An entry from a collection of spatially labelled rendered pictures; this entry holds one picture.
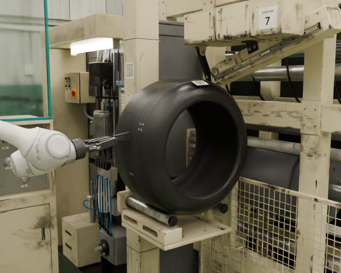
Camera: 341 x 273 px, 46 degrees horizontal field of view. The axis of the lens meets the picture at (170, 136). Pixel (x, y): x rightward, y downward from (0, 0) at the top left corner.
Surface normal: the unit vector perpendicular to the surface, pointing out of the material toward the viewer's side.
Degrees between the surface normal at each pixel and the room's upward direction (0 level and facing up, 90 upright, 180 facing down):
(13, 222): 90
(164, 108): 60
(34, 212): 90
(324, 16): 90
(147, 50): 90
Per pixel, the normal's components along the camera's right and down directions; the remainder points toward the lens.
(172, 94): 0.07, -0.52
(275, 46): -0.81, 0.07
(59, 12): 0.49, 0.11
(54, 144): 0.63, -0.15
